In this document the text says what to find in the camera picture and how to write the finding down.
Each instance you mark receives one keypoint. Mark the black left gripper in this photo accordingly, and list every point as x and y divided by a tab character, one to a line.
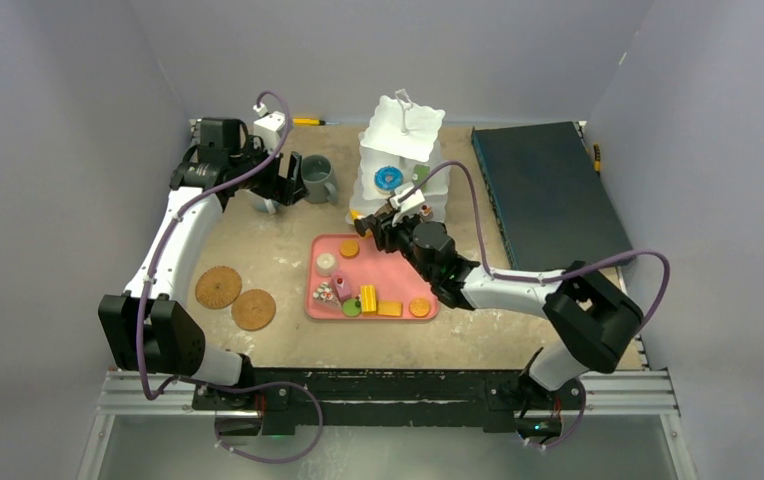
285	190

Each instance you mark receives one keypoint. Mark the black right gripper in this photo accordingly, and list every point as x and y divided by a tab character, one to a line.
387	229

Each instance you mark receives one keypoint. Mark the blue frosted donut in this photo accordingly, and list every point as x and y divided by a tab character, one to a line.
388	178

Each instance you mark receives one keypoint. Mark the grey mug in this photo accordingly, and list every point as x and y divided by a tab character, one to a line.
318	175

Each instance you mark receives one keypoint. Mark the green matcha cake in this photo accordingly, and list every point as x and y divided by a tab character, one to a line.
420	175

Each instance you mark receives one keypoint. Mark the white three-tier cake stand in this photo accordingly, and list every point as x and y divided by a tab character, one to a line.
403	134

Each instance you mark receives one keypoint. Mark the white small cup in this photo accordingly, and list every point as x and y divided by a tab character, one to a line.
263	205

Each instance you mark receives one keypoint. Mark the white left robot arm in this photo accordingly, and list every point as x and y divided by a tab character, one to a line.
147	326

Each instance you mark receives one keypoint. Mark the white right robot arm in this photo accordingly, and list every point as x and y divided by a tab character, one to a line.
593	318

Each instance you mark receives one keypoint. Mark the orange round cookie top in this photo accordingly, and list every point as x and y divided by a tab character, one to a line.
349	248

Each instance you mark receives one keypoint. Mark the orange round cookie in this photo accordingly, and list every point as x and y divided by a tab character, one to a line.
420	307
349	248

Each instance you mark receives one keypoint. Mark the pink serving tray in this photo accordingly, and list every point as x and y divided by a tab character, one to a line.
392	275

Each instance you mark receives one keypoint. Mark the white round cake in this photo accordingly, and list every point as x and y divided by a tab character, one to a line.
325	264

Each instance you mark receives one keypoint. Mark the pink cake with cherry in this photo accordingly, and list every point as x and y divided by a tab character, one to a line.
341	286

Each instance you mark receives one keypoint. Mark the orange rectangular biscuit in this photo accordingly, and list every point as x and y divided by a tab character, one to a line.
388	308

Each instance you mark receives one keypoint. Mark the white triangular fruit cake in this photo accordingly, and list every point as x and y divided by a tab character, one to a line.
325	295

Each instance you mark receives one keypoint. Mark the green round macaron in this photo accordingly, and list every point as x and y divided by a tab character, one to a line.
351	308

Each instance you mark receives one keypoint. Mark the orange round cookie bottom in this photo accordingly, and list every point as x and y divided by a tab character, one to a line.
420	307

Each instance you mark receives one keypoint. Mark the round waffle coaster left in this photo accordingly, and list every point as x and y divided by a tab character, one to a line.
218	287

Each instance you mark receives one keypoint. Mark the round waffle coaster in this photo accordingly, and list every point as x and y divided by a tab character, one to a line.
218	287
253	310

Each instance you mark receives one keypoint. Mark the round waffle coaster right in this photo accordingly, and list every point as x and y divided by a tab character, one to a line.
253	310

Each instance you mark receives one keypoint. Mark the yellow black tool right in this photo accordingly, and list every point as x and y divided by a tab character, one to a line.
597	158

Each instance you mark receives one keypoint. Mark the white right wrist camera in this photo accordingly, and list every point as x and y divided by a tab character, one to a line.
407	199

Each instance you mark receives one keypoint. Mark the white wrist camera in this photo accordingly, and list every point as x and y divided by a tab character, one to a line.
269	126
407	199

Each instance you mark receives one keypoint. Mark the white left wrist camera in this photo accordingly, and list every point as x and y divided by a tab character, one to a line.
269	126

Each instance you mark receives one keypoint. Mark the yellow handled screwdriver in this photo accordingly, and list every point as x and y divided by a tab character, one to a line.
313	122

